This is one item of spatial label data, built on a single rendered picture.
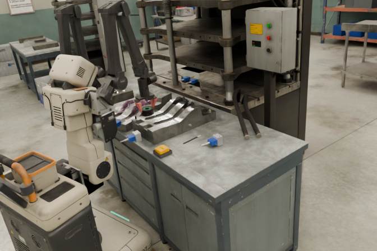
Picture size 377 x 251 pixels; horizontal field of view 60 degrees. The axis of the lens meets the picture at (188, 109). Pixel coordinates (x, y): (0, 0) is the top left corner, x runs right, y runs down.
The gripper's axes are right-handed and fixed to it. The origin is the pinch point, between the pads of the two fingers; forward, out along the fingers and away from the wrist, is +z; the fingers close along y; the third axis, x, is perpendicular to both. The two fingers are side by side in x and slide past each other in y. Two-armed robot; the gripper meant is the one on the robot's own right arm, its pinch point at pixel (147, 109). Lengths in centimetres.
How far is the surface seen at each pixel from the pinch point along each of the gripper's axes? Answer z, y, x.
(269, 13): -44, 86, -16
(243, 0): -51, 93, 16
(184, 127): 16.5, 20.1, -6.9
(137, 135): 15.5, -8.1, 1.9
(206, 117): 16.1, 38.8, -5.5
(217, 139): 15.9, 24.6, -35.5
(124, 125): 15.0, -9.0, 21.1
